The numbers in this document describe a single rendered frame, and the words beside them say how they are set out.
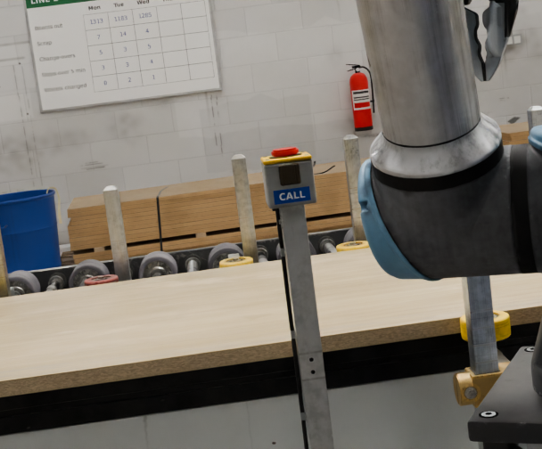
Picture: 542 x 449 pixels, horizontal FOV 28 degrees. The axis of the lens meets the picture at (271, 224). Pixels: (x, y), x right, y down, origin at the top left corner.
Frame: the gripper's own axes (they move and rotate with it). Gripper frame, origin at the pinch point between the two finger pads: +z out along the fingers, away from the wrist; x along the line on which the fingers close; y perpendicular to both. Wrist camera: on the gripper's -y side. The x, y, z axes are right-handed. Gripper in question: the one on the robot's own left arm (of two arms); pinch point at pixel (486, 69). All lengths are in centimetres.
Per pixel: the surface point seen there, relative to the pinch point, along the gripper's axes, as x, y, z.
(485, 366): -10, -24, 45
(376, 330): -31, -35, 42
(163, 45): -403, -618, -27
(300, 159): -30.2, -11.0, 9.9
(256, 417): -51, -27, 55
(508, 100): -168, -757, 50
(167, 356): -62, -18, 42
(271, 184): -34.3, -8.8, 13.0
